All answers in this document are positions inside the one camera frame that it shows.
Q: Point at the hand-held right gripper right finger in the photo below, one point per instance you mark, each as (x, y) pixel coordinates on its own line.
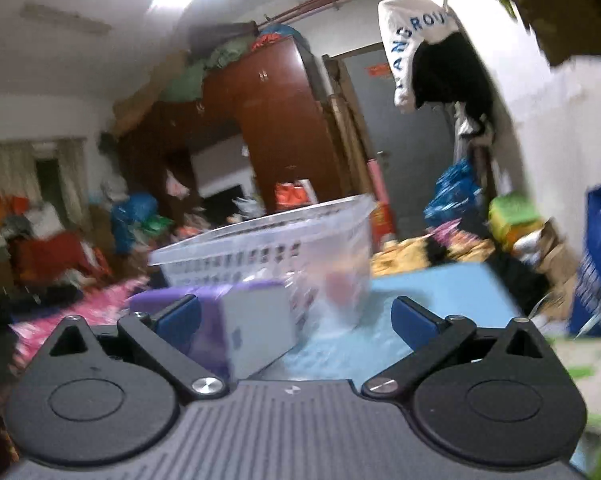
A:
(414, 321)

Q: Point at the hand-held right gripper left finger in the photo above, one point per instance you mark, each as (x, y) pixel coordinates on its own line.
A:
(183, 316)

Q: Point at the purple and white box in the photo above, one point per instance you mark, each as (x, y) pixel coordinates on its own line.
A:
(240, 325)

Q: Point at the clear plastic basket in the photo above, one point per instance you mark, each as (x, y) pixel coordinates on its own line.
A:
(280, 255)

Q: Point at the blue table mat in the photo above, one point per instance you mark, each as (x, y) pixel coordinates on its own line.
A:
(430, 305)

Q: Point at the yellow patterned cloth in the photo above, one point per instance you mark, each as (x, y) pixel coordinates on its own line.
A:
(405, 255)

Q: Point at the pink floral blanket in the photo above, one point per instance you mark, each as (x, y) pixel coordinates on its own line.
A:
(75, 310)

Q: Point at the blue plastic bag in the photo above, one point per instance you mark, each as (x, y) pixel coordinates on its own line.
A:
(130, 220)

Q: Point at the pink rolled mat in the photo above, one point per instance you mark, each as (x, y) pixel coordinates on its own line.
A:
(380, 195)

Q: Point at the blue patterned bag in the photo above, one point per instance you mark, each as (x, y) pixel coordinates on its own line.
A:
(453, 195)

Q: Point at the green and yellow box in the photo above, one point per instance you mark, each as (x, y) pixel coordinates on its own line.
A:
(513, 215)

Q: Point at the red cloth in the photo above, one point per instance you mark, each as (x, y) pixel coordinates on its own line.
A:
(50, 255)

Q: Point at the cardboard box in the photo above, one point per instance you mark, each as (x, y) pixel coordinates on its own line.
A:
(550, 255)

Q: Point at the orange packet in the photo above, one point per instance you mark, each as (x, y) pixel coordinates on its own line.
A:
(293, 195)

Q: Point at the grey door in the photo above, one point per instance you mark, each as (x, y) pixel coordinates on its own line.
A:
(410, 150)

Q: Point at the blue woven bag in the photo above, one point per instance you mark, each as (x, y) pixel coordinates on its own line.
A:
(598, 260)

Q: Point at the dark red wooden wardrobe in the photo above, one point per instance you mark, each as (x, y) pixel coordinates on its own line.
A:
(275, 125)

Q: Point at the green bundle on wardrobe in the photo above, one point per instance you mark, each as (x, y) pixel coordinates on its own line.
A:
(200, 72)

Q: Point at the white and black hanging garment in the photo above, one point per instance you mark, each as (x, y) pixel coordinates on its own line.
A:
(433, 60)

